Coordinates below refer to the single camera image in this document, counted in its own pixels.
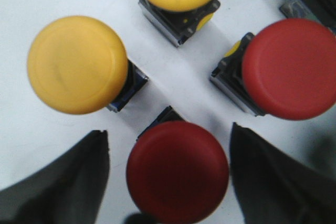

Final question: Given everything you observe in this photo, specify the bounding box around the grey switch block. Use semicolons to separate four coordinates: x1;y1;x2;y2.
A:
279;0;335;34

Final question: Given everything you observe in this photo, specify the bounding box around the red mushroom push button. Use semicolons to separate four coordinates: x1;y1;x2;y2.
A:
126;106;229;223
210;18;335;120

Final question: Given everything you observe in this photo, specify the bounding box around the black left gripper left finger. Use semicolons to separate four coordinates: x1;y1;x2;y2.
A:
1;130;110;223

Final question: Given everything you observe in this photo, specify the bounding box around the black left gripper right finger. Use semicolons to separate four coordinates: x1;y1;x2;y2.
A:
229;123;335;223

